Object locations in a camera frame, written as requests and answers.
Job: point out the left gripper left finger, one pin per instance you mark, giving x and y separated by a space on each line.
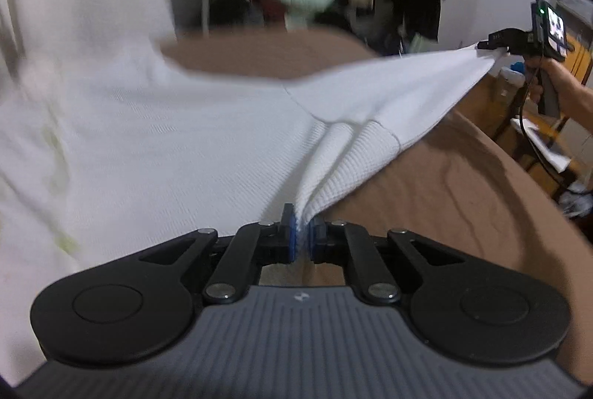
254 246

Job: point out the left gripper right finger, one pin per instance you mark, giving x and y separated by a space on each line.
349 246

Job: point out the white waffle knit garment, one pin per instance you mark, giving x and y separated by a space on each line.
113 153

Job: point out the person right hand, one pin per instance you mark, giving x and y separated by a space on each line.
575 100

